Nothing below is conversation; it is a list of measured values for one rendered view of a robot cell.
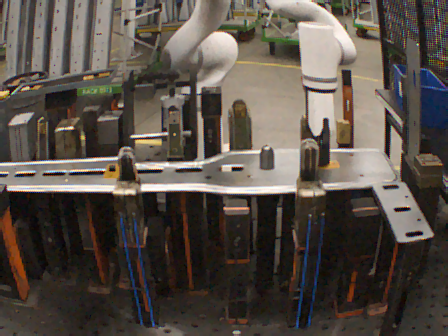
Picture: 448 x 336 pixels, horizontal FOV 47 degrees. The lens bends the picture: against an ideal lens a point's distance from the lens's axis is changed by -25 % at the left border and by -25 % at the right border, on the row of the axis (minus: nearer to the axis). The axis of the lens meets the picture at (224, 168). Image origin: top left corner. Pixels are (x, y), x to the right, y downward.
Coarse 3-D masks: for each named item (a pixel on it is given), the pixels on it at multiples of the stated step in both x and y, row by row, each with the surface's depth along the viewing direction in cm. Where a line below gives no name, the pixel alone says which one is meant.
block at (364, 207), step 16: (352, 208) 125; (368, 208) 124; (352, 224) 124; (368, 224) 122; (352, 240) 123; (368, 240) 123; (352, 256) 124; (368, 256) 125; (352, 272) 127; (368, 272) 127; (352, 288) 128; (336, 304) 135; (352, 304) 130
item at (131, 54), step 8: (128, 8) 763; (128, 16) 768; (128, 24) 773; (120, 32) 781; (128, 32) 777; (120, 40) 786; (128, 40) 782; (120, 48) 790; (128, 48) 788; (120, 56) 795; (128, 56) 791; (136, 56) 792
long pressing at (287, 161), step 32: (64, 160) 149; (96, 160) 148; (224, 160) 146; (256, 160) 145; (288, 160) 145; (352, 160) 144; (384, 160) 144; (64, 192) 133; (96, 192) 133; (160, 192) 133; (192, 192) 133; (224, 192) 131; (256, 192) 131; (288, 192) 131
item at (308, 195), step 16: (304, 192) 118; (320, 192) 117; (304, 208) 118; (320, 208) 118; (304, 224) 119; (320, 224) 119; (304, 240) 121; (320, 240) 120; (304, 256) 123; (304, 272) 123; (304, 288) 126; (288, 304) 132; (304, 304) 127; (288, 320) 130; (304, 320) 128
